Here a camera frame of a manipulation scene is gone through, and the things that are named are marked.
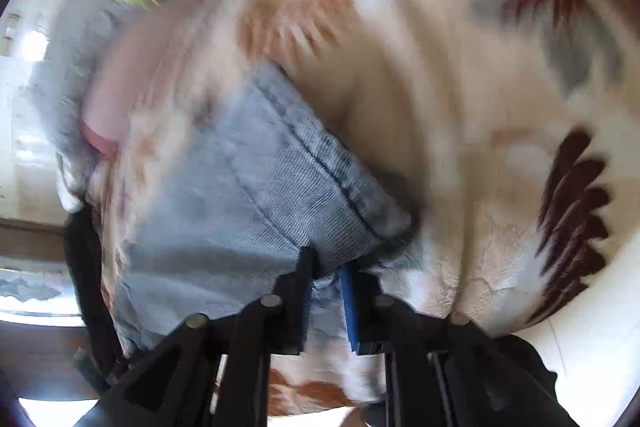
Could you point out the leaf print blanket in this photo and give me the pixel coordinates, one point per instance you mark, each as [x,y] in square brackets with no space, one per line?
[425,107]

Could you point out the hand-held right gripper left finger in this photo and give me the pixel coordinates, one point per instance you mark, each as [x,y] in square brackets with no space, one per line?
[296,307]

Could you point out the large black garment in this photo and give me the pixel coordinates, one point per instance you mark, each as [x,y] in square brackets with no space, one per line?
[85,267]

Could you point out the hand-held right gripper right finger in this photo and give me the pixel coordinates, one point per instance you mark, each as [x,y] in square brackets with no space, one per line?
[350,307]

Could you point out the cream white cloth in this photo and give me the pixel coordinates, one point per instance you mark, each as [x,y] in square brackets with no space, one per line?
[70,187]

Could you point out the grey quilted blanket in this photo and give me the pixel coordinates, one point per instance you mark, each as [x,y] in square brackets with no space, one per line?
[70,57]

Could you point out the blue-grey denim pants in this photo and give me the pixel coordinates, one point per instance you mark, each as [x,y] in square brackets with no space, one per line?
[240,187]

